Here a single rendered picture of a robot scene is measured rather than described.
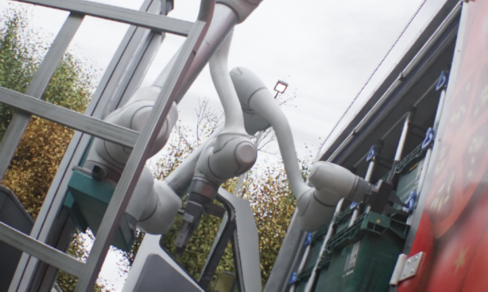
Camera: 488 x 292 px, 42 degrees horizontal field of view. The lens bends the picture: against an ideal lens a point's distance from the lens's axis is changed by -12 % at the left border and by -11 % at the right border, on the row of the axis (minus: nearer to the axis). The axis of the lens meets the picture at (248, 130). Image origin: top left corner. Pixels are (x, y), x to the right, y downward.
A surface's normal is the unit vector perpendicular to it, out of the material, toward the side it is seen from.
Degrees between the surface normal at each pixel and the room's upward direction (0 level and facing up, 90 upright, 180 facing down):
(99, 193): 90
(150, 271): 90
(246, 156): 98
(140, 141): 90
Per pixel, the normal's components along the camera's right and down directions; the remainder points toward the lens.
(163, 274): 0.61, -0.11
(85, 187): 0.09, -0.39
